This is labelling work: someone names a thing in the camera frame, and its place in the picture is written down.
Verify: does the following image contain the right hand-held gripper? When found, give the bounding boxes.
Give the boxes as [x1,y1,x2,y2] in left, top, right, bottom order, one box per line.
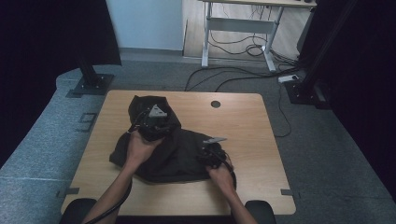
[198,136,229,170]

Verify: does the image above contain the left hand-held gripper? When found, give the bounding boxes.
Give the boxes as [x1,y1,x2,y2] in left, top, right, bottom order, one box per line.
[135,104,172,138]

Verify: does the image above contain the dark grey garment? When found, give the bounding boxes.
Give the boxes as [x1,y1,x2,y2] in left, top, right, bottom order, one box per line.
[108,94,237,185]

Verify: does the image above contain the person's right hand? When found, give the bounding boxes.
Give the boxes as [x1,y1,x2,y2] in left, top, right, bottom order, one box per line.
[205,156,237,191]

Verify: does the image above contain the person's left hand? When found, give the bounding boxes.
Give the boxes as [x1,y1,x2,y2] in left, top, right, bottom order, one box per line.
[125,130,164,172]

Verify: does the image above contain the black metal stand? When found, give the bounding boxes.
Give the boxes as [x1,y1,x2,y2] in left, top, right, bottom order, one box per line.
[284,0,359,110]
[65,55,115,99]

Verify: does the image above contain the black chair armrest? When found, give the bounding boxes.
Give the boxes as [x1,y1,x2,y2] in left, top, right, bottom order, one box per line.
[244,200,277,224]
[59,198,98,224]

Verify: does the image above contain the grey tape strip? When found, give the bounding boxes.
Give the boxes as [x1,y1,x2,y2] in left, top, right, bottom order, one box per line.
[55,187,80,198]
[280,188,302,199]

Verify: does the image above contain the white power strip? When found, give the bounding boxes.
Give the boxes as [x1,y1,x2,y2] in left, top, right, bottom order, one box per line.
[277,74,300,84]

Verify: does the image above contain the black curtain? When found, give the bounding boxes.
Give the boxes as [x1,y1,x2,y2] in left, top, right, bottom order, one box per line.
[0,0,122,162]
[297,0,396,202]

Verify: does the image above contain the right hand-held gripper black cable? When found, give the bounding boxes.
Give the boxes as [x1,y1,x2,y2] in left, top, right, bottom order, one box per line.
[211,148,237,189]

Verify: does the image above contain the long black floor cable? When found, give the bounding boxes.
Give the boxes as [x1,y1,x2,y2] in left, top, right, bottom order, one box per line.
[184,65,300,93]

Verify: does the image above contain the thin black floor cable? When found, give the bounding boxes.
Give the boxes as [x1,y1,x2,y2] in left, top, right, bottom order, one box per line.
[274,83,293,139]

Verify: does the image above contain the coiled black cables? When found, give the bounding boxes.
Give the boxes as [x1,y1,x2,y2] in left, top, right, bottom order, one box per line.
[208,29,281,59]

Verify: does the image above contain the white metal frame desk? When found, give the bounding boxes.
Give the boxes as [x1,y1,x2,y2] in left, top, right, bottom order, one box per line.
[199,0,318,73]

